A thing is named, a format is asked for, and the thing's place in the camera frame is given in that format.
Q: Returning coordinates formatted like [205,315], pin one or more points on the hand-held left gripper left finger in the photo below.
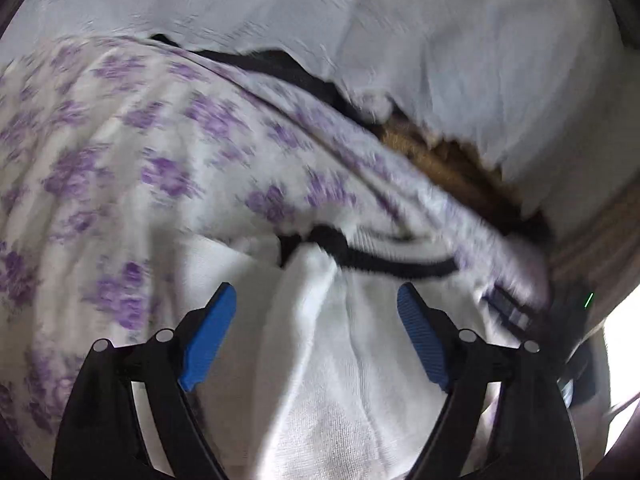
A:
[210,335]

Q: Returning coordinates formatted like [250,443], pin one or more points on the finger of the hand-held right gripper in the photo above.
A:
[515,312]

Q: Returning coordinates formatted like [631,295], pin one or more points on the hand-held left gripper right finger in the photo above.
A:
[422,340]

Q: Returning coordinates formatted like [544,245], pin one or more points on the white garment with black stripes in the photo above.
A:
[320,360]

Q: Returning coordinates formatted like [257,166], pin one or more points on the purple floral bed sheet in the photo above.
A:
[125,160]

